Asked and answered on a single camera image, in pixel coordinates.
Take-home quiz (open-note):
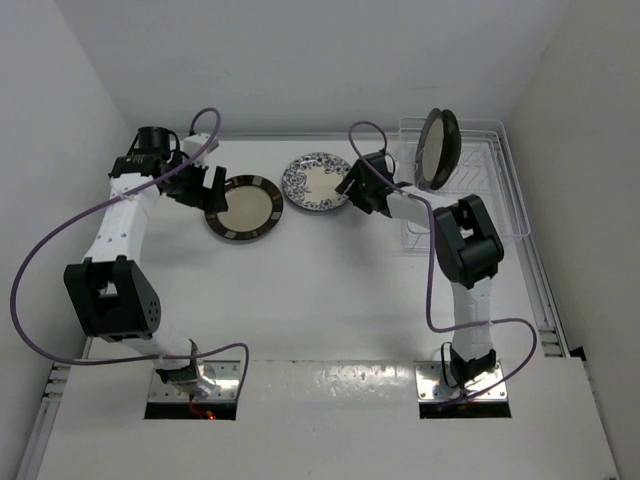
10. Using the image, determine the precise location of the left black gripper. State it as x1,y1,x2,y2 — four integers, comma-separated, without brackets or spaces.
162,153,226,213

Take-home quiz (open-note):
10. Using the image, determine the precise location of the brown striped rim plate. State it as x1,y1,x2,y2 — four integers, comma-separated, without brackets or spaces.
205,175,284,242

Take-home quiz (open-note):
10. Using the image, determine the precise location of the blue floral plate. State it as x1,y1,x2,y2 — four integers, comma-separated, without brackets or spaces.
281,152,351,212

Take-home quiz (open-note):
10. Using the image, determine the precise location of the dark rim plate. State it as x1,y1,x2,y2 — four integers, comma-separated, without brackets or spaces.
429,109,461,190
414,108,445,190

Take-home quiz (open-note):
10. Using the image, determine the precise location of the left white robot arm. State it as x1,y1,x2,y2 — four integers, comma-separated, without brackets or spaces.
64,127,221,399

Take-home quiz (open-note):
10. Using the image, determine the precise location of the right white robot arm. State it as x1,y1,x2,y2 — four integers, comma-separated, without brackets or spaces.
335,152,504,389

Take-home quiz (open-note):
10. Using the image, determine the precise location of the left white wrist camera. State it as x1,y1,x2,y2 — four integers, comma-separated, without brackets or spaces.
181,133,219,163

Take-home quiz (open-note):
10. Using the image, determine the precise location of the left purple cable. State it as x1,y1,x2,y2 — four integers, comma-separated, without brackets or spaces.
8,107,250,399

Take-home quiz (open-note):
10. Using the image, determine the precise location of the purple cable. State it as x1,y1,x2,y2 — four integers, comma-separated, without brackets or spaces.
8,107,250,399
347,119,539,404

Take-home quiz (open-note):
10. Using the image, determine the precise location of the white wire dish rack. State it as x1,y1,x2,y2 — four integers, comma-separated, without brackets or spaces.
396,117,531,253

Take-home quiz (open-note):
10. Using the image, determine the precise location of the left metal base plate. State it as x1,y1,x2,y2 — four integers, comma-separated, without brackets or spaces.
147,360,242,404

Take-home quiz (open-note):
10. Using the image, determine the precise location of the metal base plate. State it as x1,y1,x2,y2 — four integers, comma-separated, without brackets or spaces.
147,360,242,404
414,361,508,404

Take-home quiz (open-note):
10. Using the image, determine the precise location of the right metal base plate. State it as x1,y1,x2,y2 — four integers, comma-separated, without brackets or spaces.
414,361,508,404

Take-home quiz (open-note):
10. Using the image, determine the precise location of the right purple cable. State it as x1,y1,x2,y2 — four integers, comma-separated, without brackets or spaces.
347,119,539,404

